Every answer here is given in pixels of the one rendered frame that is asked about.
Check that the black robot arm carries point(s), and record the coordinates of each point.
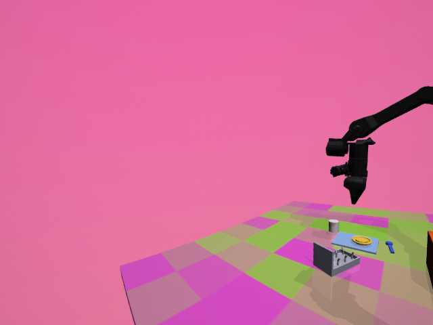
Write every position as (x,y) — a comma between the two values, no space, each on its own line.
(365,126)

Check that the grey cylinder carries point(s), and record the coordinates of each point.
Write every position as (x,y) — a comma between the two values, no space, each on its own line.
(334,226)

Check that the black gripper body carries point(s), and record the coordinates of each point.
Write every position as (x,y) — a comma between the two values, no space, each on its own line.
(357,170)

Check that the grey dish rack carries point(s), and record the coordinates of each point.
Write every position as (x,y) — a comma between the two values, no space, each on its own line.
(333,262)

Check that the yellow round plate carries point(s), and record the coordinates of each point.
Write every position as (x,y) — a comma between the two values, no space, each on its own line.
(361,240)

